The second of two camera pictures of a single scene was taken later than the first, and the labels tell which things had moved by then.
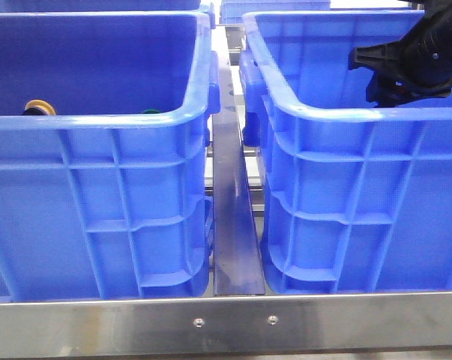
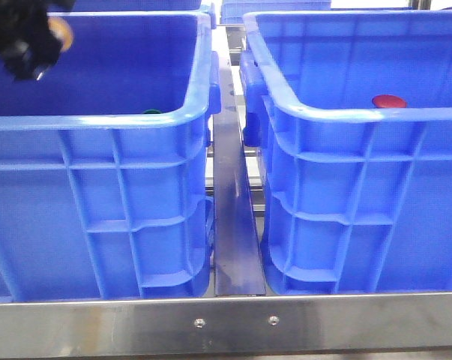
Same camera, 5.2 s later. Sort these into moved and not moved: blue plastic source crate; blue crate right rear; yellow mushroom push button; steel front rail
Moved: yellow mushroom push button
Not moved: steel front rail; blue crate right rear; blue plastic source crate
